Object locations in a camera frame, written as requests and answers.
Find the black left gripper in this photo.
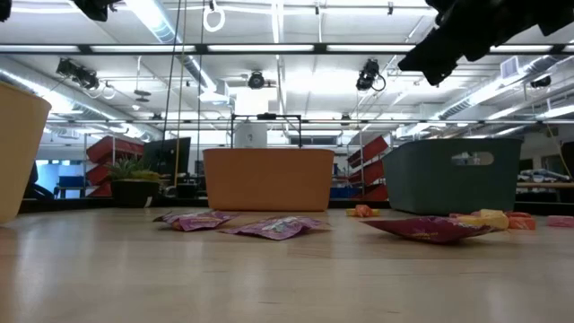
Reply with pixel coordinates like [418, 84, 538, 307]
[73, 0, 123, 22]

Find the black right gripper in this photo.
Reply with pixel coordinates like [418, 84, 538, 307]
[397, 0, 544, 86]

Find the teal plastic bin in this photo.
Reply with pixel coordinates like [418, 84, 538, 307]
[382, 137, 524, 216]

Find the purple Skittles bag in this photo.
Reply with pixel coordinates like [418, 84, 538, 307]
[218, 215, 332, 241]
[361, 214, 497, 245]
[152, 209, 239, 232]

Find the orange plastic bin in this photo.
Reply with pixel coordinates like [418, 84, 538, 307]
[202, 147, 335, 213]

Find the pink square chewy candy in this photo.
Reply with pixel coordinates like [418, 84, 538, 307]
[544, 214, 574, 229]

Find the white air vent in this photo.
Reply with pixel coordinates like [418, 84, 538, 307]
[500, 56, 521, 80]

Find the black standing monitor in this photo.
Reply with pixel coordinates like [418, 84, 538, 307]
[142, 136, 193, 180]

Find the wooden table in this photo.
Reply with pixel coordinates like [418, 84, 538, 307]
[515, 180, 574, 203]

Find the yellow plastic bin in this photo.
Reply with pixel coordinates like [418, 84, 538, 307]
[0, 83, 53, 225]

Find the potted succulent plant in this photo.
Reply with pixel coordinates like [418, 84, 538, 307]
[107, 156, 163, 208]

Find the white cylinder tank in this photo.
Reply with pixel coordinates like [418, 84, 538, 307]
[232, 121, 269, 150]

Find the black camera with white cables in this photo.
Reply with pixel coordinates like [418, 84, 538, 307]
[56, 57, 100, 91]

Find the black hanging camera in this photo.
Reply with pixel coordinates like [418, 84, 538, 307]
[355, 57, 387, 93]

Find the black frame beam with lights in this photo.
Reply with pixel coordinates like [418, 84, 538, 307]
[0, 42, 574, 57]

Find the white hanging ring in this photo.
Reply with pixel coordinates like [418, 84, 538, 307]
[202, 1, 227, 34]

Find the yellow cable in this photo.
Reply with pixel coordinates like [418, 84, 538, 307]
[173, 0, 187, 185]

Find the black dome camera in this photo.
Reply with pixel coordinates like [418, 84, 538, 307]
[247, 70, 267, 91]

